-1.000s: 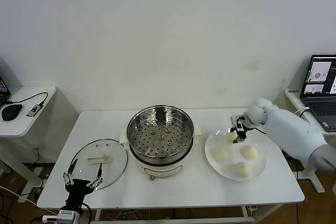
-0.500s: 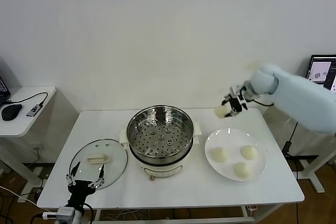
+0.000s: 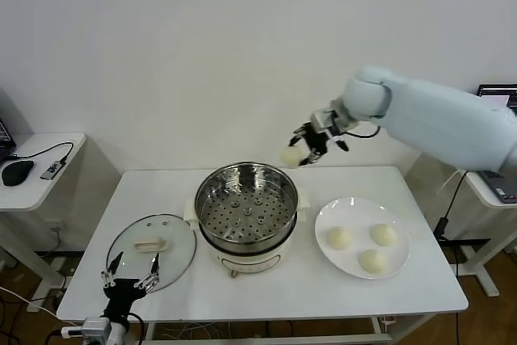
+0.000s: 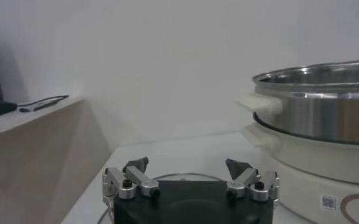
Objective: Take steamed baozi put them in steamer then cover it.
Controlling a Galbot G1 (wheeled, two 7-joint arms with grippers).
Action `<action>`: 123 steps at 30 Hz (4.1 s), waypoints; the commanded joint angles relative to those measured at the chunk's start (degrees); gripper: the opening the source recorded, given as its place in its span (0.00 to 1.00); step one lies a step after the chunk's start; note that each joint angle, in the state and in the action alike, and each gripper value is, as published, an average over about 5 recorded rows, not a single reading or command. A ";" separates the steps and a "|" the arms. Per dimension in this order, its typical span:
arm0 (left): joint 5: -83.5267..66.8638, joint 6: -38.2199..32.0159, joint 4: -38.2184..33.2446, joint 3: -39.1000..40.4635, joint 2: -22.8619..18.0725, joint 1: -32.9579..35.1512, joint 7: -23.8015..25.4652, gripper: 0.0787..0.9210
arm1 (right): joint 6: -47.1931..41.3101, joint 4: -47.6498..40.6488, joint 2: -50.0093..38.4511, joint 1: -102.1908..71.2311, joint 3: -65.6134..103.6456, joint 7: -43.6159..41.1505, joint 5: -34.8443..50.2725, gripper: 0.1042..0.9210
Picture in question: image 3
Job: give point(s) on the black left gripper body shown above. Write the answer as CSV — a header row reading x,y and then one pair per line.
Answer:
x,y
123,290

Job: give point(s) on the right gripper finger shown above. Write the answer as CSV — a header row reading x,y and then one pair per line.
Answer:
x,y
311,158
298,135

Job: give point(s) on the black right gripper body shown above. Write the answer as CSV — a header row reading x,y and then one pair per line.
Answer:
x,y
317,139

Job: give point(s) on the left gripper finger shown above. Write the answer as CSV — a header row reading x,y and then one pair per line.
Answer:
x,y
149,280
108,276

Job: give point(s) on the white steamed baozi bun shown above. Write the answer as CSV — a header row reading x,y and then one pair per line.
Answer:
x,y
291,158
339,238
383,235
373,261

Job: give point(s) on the round glass pot lid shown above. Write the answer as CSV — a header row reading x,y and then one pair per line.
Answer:
x,y
177,236

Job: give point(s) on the perforated steel steamer basket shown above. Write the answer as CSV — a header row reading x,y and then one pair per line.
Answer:
x,y
226,224

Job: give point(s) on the large white round plate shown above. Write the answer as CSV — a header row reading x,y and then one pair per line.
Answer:
x,y
357,215

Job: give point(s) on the cream electric cooking pot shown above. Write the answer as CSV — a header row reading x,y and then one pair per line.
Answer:
x,y
246,262

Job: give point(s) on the white side table with mouse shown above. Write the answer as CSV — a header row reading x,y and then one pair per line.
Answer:
x,y
48,195

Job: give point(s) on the right robot arm blue sleeve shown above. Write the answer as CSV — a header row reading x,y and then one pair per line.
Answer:
x,y
424,119

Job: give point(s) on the grey usb hub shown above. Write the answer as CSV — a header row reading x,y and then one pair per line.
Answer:
x,y
53,170

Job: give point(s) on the black computer mouse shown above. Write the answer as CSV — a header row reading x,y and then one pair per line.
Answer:
x,y
18,172

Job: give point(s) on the black open laptop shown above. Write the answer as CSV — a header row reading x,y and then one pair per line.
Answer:
x,y
6,135

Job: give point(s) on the white side table with sticker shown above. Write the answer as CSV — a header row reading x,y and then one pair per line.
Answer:
x,y
484,195

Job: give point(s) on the grey open laptop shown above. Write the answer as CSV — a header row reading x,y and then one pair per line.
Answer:
x,y
497,98

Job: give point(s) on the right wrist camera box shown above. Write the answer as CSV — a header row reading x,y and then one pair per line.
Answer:
x,y
323,120

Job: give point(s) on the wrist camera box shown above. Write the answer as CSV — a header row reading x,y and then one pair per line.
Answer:
x,y
95,326
323,120

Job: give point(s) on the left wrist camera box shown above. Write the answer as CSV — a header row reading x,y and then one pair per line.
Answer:
x,y
95,326

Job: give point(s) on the white wall socket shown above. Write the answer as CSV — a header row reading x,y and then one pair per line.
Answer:
x,y
54,225

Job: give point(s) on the white table frame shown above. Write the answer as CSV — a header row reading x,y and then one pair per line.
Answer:
x,y
323,339

